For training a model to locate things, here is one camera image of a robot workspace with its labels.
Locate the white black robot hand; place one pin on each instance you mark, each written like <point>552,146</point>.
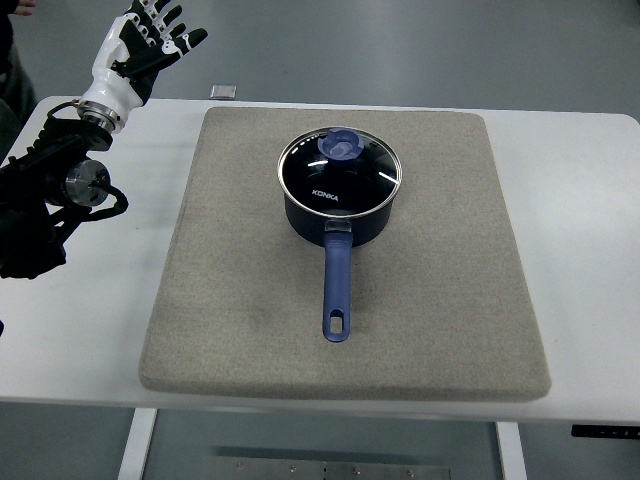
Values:
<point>146,39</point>

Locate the glass pot lid blue knob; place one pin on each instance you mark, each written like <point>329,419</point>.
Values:
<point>339,172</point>

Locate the black table control panel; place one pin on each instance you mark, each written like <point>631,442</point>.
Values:
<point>606,431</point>

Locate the beige felt mat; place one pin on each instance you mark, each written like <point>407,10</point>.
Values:
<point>434,306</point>

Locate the small silver floor plate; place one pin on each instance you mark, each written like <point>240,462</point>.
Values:
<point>223,92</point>

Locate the white table leg right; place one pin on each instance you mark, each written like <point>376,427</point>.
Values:
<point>510,451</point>

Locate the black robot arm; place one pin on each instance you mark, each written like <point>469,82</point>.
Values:
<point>55,187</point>

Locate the dark blue saucepan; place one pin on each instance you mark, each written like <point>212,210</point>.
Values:
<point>338,231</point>

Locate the white table leg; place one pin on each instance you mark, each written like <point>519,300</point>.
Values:
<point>510,451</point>
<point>138,444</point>

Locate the white table leg left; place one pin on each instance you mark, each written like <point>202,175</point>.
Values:
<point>138,444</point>

